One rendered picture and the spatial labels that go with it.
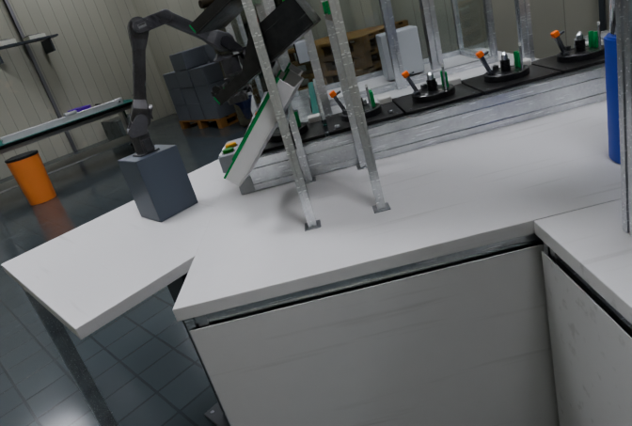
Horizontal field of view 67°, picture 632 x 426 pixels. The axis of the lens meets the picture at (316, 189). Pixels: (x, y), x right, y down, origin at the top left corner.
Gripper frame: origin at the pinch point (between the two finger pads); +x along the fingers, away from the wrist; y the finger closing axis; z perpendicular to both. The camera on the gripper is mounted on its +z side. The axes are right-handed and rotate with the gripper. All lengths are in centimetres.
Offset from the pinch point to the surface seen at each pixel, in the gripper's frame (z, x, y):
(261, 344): 0, 36, 75
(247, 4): -16, -28, 53
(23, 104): 488, -3, -706
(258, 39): -15, -21, 53
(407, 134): -48, 18, 16
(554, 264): -58, 30, 82
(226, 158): 11.2, 13.9, 1.9
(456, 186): -51, 23, 51
